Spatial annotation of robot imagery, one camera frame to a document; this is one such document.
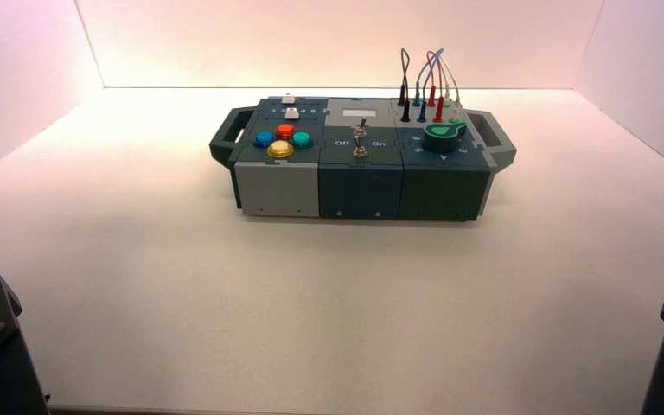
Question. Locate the metal toggle switch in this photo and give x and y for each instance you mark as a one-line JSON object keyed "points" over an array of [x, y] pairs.
{"points": [[361, 127], [359, 151]]}

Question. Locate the dark modular control box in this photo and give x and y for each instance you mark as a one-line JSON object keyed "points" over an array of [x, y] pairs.
{"points": [[360, 183]]}

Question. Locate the green push button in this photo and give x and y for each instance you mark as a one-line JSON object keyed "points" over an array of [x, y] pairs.
{"points": [[302, 139]]}

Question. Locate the yellow push button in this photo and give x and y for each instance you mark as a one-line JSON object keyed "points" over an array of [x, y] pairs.
{"points": [[280, 149]]}

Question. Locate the red push button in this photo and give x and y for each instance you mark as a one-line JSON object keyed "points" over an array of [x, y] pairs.
{"points": [[285, 131]]}

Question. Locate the blue push button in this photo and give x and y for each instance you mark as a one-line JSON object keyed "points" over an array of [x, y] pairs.
{"points": [[264, 139]]}

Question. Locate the white slider knob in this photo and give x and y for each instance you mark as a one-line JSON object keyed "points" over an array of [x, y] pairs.
{"points": [[292, 113], [288, 98]]}

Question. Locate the black green rotary knob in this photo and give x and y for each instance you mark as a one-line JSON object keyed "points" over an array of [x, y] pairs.
{"points": [[443, 140]]}

